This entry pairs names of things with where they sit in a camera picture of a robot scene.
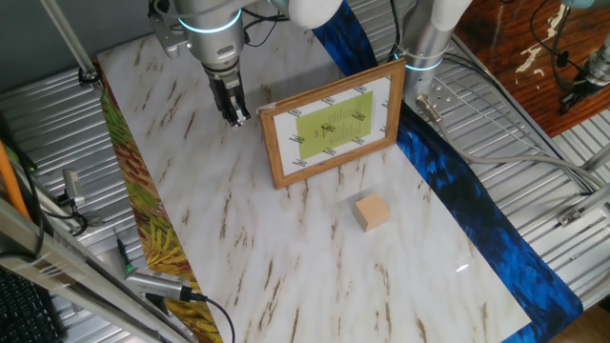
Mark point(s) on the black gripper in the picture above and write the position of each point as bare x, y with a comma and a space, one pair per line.
226, 90

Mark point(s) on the aluminium frame beam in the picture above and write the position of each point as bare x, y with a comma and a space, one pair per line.
47, 262

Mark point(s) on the slanted aluminium pole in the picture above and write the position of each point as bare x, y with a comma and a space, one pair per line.
71, 43

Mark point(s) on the yellow green painted cloth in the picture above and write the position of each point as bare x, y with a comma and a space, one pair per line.
143, 200

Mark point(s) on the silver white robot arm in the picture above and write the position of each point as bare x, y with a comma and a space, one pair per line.
214, 43

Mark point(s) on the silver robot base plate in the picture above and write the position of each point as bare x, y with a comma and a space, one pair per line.
443, 95

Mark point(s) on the grey black device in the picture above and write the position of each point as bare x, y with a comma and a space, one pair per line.
598, 66

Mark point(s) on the blue painted cloth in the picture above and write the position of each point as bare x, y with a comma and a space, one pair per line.
476, 205

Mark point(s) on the dark brown wooden table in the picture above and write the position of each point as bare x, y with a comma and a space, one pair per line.
500, 86

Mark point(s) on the black keyboard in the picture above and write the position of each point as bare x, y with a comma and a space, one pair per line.
24, 309

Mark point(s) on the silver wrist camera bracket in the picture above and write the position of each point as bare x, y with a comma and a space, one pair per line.
167, 35

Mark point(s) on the wooden picture frame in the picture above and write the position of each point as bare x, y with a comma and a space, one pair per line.
333, 124

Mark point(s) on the orange pole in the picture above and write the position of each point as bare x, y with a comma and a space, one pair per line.
9, 176

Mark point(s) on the light wooden cube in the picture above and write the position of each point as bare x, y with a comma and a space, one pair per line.
372, 212

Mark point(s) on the aluminium profile rail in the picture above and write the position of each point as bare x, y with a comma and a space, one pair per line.
591, 200

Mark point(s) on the white marble pattern mat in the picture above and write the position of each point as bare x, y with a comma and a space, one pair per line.
310, 267

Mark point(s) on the green black screwdriver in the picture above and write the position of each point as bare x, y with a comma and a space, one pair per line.
123, 252

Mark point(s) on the silver ribbed camera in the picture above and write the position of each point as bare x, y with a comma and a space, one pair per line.
157, 283

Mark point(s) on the black camera bracket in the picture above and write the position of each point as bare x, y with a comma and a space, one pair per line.
157, 304

